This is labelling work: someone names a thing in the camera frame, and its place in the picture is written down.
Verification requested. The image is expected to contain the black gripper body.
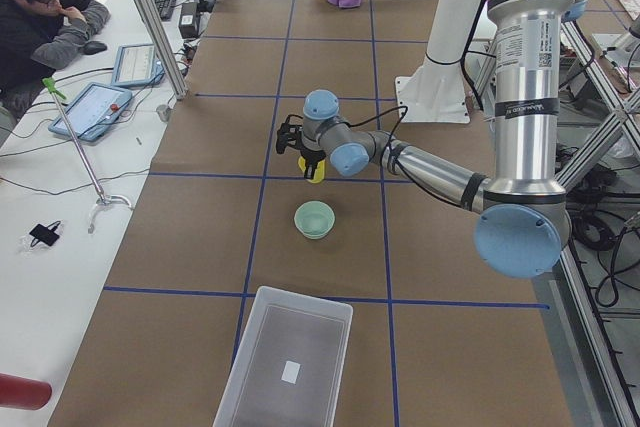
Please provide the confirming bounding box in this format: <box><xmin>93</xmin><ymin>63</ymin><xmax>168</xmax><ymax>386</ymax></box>
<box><xmin>301</xmin><ymin>146</ymin><xmax>325</xmax><ymax>168</ymax></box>

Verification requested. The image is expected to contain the yellow cup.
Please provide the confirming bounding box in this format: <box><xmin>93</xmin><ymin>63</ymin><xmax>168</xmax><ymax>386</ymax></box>
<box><xmin>298</xmin><ymin>156</ymin><xmax>326</xmax><ymax>184</ymax></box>

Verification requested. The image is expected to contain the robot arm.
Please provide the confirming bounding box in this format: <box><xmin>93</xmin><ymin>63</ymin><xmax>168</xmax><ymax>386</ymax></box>
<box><xmin>277</xmin><ymin>0</ymin><xmax>586</xmax><ymax>278</ymax></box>

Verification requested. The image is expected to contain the green bowl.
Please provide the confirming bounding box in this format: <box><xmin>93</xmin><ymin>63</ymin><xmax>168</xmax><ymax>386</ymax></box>
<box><xmin>294</xmin><ymin>200</ymin><xmax>335</xmax><ymax>240</ymax></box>

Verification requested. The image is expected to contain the small metal cylinder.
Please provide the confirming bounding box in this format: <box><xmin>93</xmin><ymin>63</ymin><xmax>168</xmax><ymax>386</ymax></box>
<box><xmin>156</xmin><ymin>104</ymin><xmax>172</xmax><ymax>122</ymax></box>

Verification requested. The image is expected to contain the black power adapter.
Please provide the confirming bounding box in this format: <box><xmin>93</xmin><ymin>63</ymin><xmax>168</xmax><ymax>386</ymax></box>
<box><xmin>178</xmin><ymin>2</ymin><xmax>200</xmax><ymax>39</ymax></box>

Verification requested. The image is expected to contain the far teach pendant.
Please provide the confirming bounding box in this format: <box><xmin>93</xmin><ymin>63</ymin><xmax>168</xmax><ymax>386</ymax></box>
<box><xmin>111</xmin><ymin>43</ymin><xmax>164</xmax><ymax>88</ymax></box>

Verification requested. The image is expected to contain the teach pendant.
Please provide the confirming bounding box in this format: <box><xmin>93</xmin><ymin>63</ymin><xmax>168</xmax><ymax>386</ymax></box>
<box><xmin>63</xmin><ymin>82</ymin><xmax>133</xmax><ymax>142</ymax></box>
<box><xmin>111</xmin><ymin>43</ymin><xmax>164</xmax><ymax>88</ymax></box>

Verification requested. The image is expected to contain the clear plastic bin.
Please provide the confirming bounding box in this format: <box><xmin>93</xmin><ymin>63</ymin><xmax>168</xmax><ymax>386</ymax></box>
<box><xmin>213</xmin><ymin>286</ymin><xmax>353</xmax><ymax>426</ymax></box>

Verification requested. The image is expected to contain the near teach pendant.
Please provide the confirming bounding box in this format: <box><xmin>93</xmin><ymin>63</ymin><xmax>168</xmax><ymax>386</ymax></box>
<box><xmin>63</xmin><ymin>82</ymin><xmax>133</xmax><ymax>142</ymax></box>

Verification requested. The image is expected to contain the black computer mouse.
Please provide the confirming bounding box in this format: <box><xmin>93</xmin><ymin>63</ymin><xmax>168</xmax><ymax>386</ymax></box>
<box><xmin>82</xmin><ymin>41</ymin><xmax>108</xmax><ymax>56</ymax></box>

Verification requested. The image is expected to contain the small black device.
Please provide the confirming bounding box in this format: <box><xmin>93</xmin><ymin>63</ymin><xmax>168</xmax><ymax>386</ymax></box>
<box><xmin>29</xmin><ymin>220</ymin><xmax>62</xmax><ymax>248</ymax></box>

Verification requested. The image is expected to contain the seated person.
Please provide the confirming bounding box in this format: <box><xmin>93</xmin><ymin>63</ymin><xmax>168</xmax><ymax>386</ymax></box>
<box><xmin>1</xmin><ymin>0</ymin><xmax>110</xmax><ymax>120</ymax></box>

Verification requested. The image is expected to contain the red bottle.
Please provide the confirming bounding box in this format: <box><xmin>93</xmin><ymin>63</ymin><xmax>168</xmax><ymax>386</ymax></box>
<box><xmin>0</xmin><ymin>374</ymin><xmax>52</xmax><ymax>410</ymax></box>

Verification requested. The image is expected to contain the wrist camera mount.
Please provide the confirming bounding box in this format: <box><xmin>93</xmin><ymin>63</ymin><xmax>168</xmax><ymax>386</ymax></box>
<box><xmin>275</xmin><ymin>114</ymin><xmax>303</xmax><ymax>155</ymax></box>

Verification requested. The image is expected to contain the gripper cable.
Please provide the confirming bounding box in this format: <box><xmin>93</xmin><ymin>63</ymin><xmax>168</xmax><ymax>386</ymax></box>
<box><xmin>344</xmin><ymin>105</ymin><xmax>410</xmax><ymax>173</ymax></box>

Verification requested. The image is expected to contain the white pedestal column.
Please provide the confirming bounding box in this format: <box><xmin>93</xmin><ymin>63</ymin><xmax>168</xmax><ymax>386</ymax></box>
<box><xmin>395</xmin><ymin>0</ymin><xmax>486</xmax><ymax>124</ymax></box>

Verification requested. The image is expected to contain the green handled grabber stick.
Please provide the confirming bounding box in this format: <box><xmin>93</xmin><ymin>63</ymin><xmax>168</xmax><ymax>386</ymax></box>
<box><xmin>42</xmin><ymin>77</ymin><xmax>134</xmax><ymax>234</ymax></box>

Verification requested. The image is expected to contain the aluminium frame post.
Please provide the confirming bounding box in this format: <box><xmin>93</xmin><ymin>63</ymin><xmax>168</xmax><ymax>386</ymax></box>
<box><xmin>134</xmin><ymin>0</ymin><xmax>187</xmax><ymax>101</ymax></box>

